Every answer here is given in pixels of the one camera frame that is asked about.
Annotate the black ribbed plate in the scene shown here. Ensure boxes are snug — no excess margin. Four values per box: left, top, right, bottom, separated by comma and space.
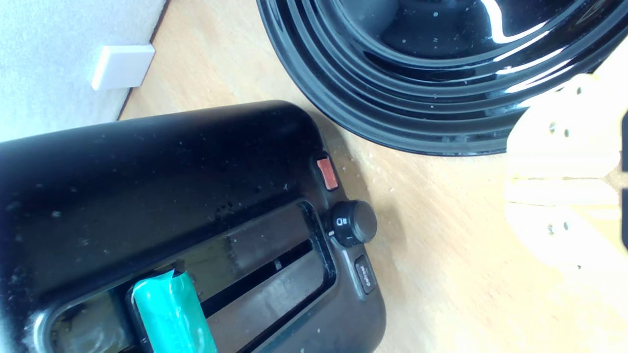
256, 0, 628, 156

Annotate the white wall clip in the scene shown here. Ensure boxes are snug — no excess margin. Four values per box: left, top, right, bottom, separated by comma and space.
91, 45, 156, 91

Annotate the teal toaster lever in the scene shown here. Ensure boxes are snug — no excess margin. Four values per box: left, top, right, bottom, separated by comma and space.
126, 269, 218, 353

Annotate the black two-slot toaster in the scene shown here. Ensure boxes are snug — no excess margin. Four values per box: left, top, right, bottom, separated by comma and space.
0, 101, 387, 353

